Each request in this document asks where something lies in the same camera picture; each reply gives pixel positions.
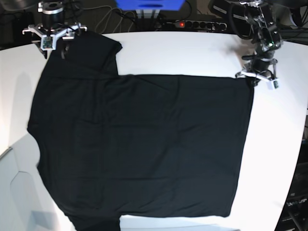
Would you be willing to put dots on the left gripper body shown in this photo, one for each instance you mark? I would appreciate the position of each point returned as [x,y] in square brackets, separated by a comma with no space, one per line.
[263,69]

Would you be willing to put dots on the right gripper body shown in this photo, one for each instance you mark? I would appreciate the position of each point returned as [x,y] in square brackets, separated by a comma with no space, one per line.
[66,32]

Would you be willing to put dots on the black T-shirt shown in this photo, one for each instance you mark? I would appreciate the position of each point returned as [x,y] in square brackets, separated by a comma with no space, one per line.
[142,145]

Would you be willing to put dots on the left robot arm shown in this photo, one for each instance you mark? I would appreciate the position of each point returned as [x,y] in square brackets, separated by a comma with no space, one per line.
[253,20]

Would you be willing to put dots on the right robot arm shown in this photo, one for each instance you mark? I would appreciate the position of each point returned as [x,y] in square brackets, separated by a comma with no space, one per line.
[59,22]

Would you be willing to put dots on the black power strip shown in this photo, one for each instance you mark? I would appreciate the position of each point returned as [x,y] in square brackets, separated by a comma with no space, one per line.
[196,26]

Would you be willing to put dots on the blue box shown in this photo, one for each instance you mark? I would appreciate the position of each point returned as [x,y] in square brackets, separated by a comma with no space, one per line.
[168,5]

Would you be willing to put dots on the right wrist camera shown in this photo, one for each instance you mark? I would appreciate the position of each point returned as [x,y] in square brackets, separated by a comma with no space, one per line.
[47,43]

